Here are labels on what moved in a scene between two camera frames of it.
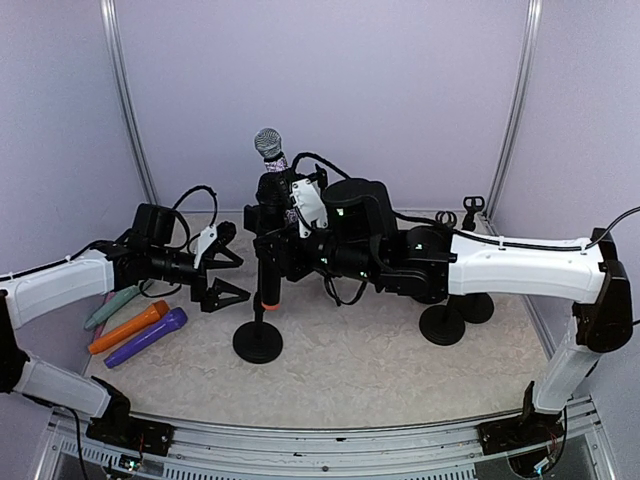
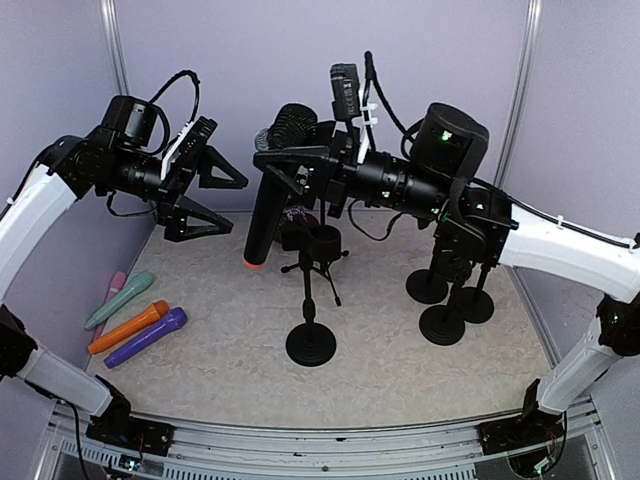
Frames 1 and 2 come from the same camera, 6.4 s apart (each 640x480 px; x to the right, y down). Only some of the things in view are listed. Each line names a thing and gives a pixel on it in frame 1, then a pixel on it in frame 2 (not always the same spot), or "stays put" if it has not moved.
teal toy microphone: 115,299 stays put
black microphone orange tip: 272,212 to 292,126
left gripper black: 199,291 to 172,205
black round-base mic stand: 258,342 to 310,344
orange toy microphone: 156,311 stays put
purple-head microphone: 174,319 stays put
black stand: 442,325 stays put
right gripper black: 285,253 to 330,171
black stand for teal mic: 477,307 stays put
